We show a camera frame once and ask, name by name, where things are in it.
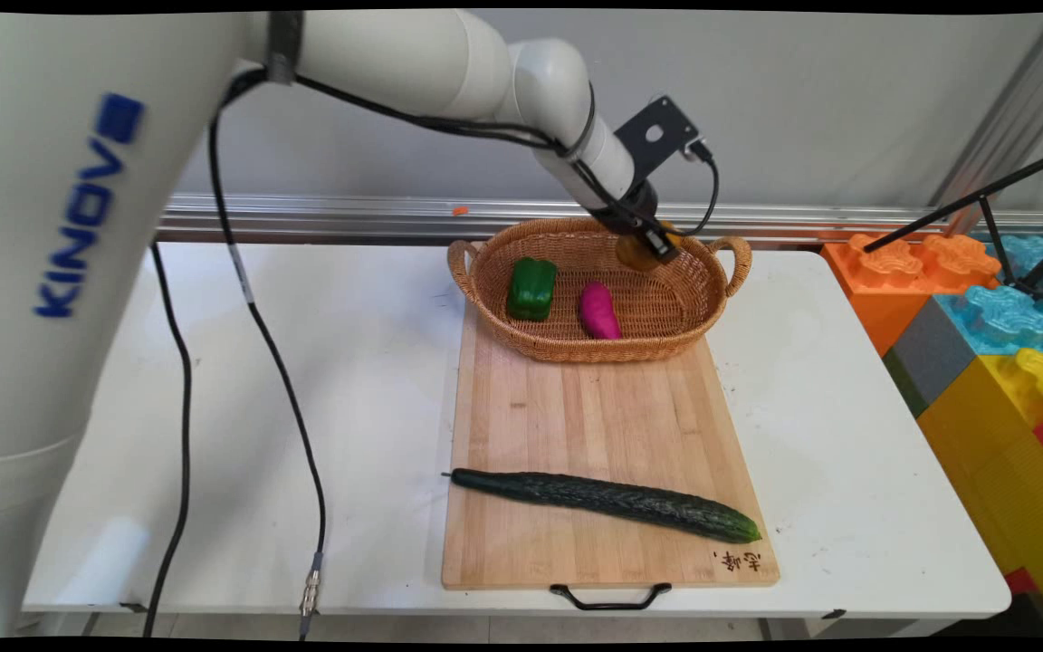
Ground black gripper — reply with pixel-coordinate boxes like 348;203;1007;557
590;179;680;266

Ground brown-orange round vegetable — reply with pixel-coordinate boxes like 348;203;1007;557
615;220;684;273

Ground purple sweet potato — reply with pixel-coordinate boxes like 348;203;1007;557
579;281;623;341

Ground green bell pepper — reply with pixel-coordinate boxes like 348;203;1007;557
506;257;559;323

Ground wooden cutting board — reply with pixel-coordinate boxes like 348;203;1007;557
441;299;781;612

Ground orange toy building block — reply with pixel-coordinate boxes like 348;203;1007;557
822;232;1003;357

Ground long dark green cucumber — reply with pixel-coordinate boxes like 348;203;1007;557
442;467;763;545

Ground grey toy building block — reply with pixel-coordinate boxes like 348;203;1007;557
882;297;978;419

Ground blue toy building block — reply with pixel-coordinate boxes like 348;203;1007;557
933;234;1043;355

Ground black tripod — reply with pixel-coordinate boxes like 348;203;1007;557
863;143;1043;302

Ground yellow toy building block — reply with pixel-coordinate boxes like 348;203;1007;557
916;347;1043;637

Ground woven wicker basket with handles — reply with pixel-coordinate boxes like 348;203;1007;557
446;216;753;365

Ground black camera mounting bracket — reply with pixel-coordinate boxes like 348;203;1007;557
613;94;703;182

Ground thin black camera cable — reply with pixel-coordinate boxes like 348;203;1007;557
293;74;722;238

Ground aluminium rail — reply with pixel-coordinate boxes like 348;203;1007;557
158;192;1043;247

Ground black cable with metal connector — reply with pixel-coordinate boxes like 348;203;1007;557
206;68;328;642

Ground grey strap on arm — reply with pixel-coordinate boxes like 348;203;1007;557
266;11;305;85

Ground thick black cable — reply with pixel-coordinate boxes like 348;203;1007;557
141;241;194;639

